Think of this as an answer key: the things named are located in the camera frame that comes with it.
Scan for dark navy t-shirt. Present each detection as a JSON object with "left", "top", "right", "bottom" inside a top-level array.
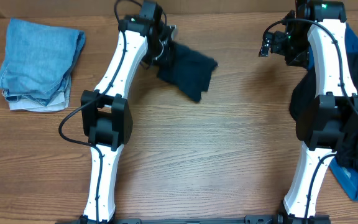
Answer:
[{"left": 157, "top": 42, "right": 218, "bottom": 103}]

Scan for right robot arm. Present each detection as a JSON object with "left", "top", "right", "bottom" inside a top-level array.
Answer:
[{"left": 245, "top": 1, "right": 358, "bottom": 224}]

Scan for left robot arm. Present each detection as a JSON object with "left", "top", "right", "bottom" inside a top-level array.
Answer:
[{"left": 78, "top": 1, "right": 177, "bottom": 223}]

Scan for folded white cloth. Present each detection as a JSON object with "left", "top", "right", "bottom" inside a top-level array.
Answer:
[{"left": 5, "top": 75, "right": 71, "bottom": 112}]

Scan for folded light blue jeans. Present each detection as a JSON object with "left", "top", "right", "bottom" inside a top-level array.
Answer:
[{"left": 0, "top": 19, "right": 85, "bottom": 106}]

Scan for bright blue shirt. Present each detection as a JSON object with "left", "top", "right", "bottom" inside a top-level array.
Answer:
[{"left": 306, "top": 23, "right": 358, "bottom": 202}]

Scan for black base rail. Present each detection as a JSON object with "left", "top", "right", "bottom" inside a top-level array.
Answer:
[{"left": 54, "top": 214, "right": 331, "bottom": 224}]

